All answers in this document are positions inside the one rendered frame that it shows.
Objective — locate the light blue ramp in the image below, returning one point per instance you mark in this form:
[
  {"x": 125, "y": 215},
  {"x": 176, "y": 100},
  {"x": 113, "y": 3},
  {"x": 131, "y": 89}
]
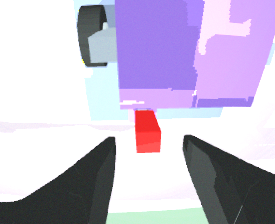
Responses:
[{"x": 101, "y": 83}]

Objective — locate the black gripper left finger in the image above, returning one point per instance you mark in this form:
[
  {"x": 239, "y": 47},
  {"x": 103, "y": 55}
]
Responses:
[{"x": 80, "y": 195}]

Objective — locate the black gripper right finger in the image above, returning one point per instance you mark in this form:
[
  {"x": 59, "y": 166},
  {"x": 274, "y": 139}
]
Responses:
[{"x": 230, "y": 190}]

